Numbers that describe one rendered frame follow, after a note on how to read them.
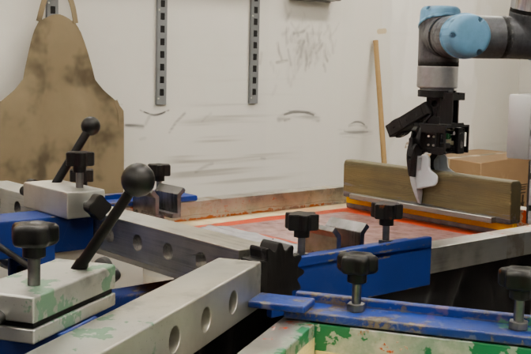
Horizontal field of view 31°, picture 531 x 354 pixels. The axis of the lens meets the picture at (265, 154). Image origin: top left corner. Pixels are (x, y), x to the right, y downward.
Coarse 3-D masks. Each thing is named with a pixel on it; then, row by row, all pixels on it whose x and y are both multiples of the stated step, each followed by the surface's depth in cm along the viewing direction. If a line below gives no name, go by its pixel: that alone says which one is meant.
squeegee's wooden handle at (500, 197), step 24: (360, 168) 190; (384, 168) 185; (360, 192) 190; (384, 192) 185; (408, 192) 180; (432, 192) 176; (456, 192) 172; (480, 192) 168; (504, 192) 164; (504, 216) 164
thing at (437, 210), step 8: (360, 200) 188; (368, 200) 187; (376, 200) 185; (384, 200) 184; (392, 200) 183; (408, 208) 179; (416, 208) 177; (424, 208) 176; (432, 208) 174; (440, 208) 174; (456, 216) 170; (464, 216) 169; (472, 216) 168; (480, 216) 166; (488, 216) 166
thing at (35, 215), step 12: (0, 216) 125; (12, 216) 125; (24, 216) 125; (36, 216) 125; (48, 216) 125; (0, 228) 120; (60, 228) 126; (72, 228) 127; (84, 228) 128; (0, 240) 121; (12, 240) 122; (60, 240) 126; (72, 240) 127; (84, 240) 129; (0, 252) 121
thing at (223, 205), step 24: (264, 192) 190; (288, 192) 191; (312, 192) 195; (336, 192) 200; (192, 216) 176; (216, 216) 179; (456, 240) 142; (480, 240) 144; (504, 240) 147; (528, 240) 152; (144, 264) 135; (432, 264) 136; (456, 264) 140
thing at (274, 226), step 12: (276, 216) 183; (324, 216) 184; (336, 216) 184; (348, 216) 185; (360, 216) 185; (240, 228) 168; (252, 228) 168; (264, 228) 168; (276, 228) 169; (372, 228) 171; (288, 240) 158
